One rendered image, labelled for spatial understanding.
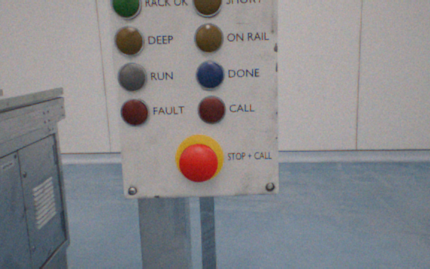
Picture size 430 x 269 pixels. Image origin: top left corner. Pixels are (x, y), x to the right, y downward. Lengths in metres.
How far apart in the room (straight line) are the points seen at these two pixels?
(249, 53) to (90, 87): 3.73
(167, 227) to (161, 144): 0.14
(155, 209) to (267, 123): 0.19
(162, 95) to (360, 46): 3.50
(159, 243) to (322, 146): 3.44
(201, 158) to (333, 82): 3.47
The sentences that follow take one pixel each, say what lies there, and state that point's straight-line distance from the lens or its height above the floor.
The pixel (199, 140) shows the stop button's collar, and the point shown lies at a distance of 0.43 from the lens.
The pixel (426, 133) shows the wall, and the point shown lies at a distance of 4.12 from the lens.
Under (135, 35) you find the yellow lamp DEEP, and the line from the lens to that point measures 0.42.
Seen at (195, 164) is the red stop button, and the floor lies 0.91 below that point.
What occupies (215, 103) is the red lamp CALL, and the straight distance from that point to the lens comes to 0.42.
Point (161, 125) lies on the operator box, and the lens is 0.43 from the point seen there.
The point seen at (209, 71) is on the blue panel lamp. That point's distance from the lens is 0.41.
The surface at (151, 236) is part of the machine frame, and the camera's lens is 0.54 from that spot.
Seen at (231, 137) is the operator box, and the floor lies 0.93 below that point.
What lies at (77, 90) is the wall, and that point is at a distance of 4.18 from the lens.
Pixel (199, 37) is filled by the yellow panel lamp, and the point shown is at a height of 1.04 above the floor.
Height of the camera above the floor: 1.02
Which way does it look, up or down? 11 degrees down
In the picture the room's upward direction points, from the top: 2 degrees counter-clockwise
